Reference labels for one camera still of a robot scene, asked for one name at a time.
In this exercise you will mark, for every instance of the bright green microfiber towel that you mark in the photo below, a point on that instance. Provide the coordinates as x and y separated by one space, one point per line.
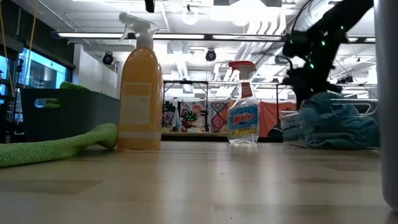
46 151

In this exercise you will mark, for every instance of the small background robot arm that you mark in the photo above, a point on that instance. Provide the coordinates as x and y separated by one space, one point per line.
190 116

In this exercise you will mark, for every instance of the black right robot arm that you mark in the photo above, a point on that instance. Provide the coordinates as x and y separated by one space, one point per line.
345 15

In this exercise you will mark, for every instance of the clear plastic basket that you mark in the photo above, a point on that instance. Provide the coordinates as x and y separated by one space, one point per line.
289 124

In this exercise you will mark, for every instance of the black ceiling spotlight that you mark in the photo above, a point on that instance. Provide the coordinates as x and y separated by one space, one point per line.
108 58
211 55
345 79

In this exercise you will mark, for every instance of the orange cloth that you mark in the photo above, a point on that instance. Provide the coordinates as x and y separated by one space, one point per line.
270 112

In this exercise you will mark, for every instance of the black round object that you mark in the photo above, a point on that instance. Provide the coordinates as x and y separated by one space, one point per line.
275 132

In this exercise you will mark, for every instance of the white round pendant lamp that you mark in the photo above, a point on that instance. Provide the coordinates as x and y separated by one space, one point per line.
190 16

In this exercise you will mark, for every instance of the clear Windex spray bottle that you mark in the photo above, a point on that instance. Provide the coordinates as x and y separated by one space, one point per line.
243 121

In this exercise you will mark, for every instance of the black overhead light bar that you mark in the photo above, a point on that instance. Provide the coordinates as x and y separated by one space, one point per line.
248 38

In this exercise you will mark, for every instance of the colourful patterned quilt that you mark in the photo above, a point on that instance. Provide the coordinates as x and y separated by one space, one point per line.
219 115

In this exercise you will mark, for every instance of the orange spray bottle white trigger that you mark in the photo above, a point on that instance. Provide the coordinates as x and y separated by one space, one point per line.
140 93

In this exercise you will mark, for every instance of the dark green plastic basket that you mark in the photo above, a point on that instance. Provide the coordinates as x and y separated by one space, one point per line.
90 115

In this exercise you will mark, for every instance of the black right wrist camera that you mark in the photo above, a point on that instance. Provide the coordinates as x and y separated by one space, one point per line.
295 47

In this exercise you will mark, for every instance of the black aluminium rig frame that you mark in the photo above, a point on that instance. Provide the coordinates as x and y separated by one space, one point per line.
192 137

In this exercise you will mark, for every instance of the glass window dark frame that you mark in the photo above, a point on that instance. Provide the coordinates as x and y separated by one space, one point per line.
40 74

